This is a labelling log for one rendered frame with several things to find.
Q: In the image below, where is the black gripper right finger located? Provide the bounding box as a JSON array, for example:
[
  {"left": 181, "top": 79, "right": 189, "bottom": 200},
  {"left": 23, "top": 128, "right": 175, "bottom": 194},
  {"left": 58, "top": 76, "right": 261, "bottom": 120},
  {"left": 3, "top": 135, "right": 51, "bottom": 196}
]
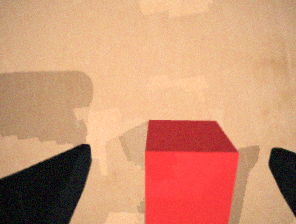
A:
[{"left": 268, "top": 147, "right": 296, "bottom": 218}]

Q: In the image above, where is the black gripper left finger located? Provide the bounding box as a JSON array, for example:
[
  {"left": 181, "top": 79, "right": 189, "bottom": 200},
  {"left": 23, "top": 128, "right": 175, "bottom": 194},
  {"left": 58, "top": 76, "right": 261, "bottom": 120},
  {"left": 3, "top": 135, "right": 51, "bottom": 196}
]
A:
[{"left": 0, "top": 144, "right": 92, "bottom": 224}]

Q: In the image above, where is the red block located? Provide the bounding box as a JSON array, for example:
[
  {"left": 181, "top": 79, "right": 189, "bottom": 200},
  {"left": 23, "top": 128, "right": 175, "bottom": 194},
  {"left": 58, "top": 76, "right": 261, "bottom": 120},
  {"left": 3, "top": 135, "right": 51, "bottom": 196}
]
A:
[{"left": 145, "top": 120, "right": 239, "bottom": 224}]

